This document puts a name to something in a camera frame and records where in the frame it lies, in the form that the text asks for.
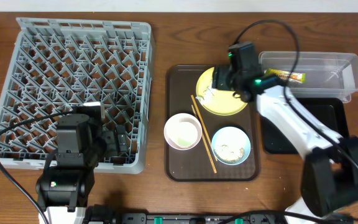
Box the white tissue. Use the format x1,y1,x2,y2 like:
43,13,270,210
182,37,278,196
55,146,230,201
196,85,217,105

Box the green orange snack wrapper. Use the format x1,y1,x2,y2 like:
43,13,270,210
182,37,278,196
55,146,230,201
264,68,306,83

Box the light blue small plate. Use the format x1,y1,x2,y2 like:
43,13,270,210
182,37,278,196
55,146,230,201
211,126,251,166

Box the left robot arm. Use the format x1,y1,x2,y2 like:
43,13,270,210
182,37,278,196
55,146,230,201
36,102,127,223

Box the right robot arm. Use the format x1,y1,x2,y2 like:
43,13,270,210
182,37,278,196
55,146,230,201
212,42,358,223

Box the yellow round plate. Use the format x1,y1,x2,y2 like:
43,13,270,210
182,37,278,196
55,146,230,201
196,67,247,116

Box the white pink bowl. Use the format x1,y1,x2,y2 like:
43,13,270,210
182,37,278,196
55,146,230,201
163,113,203,151

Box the wooden chopstick lower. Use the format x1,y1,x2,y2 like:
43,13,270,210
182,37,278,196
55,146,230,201
191,103,217,174

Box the wooden chopstick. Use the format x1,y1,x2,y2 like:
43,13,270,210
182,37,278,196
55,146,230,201
191,95,216,165
191,103,217,174

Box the wooden chopstick upper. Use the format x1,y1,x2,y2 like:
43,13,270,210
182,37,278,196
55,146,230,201
191,95,216,165

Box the dark brown serving tray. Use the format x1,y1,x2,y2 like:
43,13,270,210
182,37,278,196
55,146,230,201
165,65,260,182

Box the food scraps on plate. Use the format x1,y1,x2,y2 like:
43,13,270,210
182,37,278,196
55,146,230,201
215,144,244,164

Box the grey plastic dish rack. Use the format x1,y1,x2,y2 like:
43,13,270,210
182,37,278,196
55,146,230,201
0,17,155,174

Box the clear plastic bin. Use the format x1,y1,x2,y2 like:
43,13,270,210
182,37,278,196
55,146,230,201
258,50,358,104

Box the black rectangular tray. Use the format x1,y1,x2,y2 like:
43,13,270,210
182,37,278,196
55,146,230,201
260,98,349,154

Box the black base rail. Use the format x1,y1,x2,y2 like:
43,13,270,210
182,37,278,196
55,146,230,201
85,205,291,224

